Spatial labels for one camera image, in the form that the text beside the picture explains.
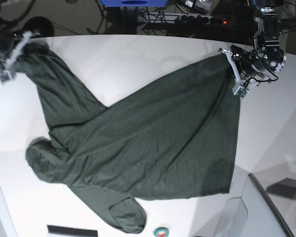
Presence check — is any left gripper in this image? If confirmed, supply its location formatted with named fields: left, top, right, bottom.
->
left=230, top=45, right=271, bottom=85

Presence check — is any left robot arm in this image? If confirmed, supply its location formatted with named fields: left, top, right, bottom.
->
left=231, top=0, right=287, bottom=88

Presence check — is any red green emergency button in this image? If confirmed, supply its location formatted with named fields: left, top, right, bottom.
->
left=153, top=227, right=169, bottom=237

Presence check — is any grey power strip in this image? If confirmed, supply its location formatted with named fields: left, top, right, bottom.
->
left=175, top=15, right=228, bottom=26

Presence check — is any blue box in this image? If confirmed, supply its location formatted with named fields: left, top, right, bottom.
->
left=100, top=0, right=167, bottom=7

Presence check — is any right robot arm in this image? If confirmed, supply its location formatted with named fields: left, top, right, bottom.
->
left=0, top=0, right=35, bottom=69

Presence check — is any dark green t-shirt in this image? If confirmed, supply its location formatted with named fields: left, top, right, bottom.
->
left=15, top=42, right=240, bottom=234

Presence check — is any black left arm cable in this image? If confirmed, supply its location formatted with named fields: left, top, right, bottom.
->
left=246, top=73, right=279, bottom=88

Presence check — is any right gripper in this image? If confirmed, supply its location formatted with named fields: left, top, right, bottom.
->
left=0, top=32, right=21, bottom=56

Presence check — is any grey monitor edge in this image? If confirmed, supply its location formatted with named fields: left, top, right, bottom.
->
left=250, top=173, right=296, bottom=237

